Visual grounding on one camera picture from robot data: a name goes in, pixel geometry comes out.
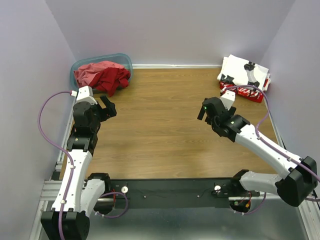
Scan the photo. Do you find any dark red t shirt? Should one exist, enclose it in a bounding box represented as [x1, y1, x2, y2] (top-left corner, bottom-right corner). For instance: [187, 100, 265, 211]
[89, 67, 131, 97]

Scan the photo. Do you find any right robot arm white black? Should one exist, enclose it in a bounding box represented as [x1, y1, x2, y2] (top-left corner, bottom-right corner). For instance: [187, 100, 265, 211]
[197, 96, 318, 207]

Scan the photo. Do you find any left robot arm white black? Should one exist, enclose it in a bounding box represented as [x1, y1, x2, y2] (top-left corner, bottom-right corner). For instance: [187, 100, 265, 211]
[40, 95, 117, 240]

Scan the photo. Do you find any folded red printed t shirt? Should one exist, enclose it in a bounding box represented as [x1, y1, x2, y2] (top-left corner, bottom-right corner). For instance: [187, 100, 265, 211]
[219, 81, 264, 103]

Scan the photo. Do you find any pink t shirt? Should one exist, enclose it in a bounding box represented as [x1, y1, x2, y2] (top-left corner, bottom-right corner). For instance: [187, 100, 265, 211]
[73, 60, 125, 88]

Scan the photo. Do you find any folded white printed t shirt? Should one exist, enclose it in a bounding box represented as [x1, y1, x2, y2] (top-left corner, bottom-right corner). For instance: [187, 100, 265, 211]
[217, 54, 271, 91]

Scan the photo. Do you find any teal plastic bin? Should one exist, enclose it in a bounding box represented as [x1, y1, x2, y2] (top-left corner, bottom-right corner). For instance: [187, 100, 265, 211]
[69, 53, 133, 91]

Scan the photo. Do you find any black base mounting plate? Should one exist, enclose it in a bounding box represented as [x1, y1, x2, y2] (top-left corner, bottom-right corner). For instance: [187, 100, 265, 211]
[82, 177, 267, 210]

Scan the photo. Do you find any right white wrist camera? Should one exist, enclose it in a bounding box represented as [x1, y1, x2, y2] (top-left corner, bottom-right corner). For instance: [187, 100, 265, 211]
[219, 90, 236, 111]

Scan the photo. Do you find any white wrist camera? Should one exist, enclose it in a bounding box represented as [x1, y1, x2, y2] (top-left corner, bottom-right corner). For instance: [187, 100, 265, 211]
[76, 86, 98, 105]
[219, 90, 236, 111]

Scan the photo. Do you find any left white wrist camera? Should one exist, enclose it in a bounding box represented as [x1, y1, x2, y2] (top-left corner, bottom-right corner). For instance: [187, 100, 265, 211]
[76, 86, 98, 105]

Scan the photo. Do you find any aluminium extrusion frame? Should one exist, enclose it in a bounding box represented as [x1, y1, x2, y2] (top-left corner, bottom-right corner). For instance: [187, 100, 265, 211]
[29, 98, 81, 240]

